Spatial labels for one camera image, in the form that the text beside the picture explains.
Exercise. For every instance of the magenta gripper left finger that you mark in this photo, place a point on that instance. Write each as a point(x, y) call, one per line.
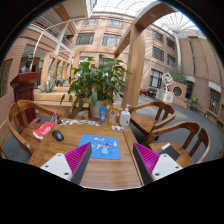
point(70, 166)

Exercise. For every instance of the white pump bottle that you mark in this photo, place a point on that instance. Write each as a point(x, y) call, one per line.
point(125, 117)

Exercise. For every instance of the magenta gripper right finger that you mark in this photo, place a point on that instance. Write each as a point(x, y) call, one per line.
point(156, 165)

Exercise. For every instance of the wooden chair left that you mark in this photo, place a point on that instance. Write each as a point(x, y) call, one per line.
point(22, 121)

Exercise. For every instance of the yellow liquid bottle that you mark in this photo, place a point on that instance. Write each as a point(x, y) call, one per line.
point(113, 113)

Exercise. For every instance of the red wooden pedestal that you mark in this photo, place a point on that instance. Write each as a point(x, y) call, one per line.
point(24, 84)

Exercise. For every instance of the white flower pot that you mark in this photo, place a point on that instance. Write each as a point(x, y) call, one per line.
point(94, 108)

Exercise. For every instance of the blue tube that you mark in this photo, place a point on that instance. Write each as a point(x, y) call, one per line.
point(102, 114)

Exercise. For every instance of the dark bust statue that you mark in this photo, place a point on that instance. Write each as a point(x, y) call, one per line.
point(28, 62)

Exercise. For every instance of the wooden chair behind table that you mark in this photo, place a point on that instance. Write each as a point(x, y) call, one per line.
point(79, 113)

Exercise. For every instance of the blue cartoon mouse pad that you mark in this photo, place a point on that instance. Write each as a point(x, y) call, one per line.
point(102, 147)

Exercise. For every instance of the wooden chair near right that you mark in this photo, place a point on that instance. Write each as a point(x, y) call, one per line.
point(185, 137)

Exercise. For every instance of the black computer mouse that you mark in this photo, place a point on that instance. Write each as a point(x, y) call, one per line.
point(57, 135)

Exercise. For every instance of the green potted plant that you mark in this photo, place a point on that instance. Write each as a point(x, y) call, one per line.
point(100, 83)

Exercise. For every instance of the white sculpture on plinth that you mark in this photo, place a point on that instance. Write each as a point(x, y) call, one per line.
point(165, 94)

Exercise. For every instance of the wooden chair far right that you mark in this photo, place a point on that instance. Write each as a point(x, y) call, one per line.
point(165, 114)

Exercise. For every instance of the red and white pouch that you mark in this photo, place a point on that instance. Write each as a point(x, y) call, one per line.
point(41, 132)

